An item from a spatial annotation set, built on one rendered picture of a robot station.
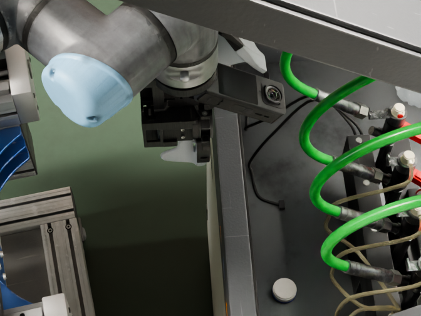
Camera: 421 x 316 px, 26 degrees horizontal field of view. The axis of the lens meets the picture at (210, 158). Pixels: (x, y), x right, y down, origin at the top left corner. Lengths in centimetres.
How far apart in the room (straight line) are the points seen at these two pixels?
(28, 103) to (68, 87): 73
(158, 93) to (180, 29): 15
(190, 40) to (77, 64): 12
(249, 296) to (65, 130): 138
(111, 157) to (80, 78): 178
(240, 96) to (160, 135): 11
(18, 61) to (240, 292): 54
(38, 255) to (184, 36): 144
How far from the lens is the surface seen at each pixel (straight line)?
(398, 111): 135
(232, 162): 148
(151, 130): 106
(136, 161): 259
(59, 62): 84
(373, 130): 139
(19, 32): 90
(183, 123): 103
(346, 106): 131
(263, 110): 104
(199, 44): 91
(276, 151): 164
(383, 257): 140
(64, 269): 221
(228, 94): 101
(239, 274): 140
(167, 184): 255
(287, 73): 123
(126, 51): 84
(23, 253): 227
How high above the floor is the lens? 224
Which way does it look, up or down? 60 degrees down
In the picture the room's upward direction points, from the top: straight up
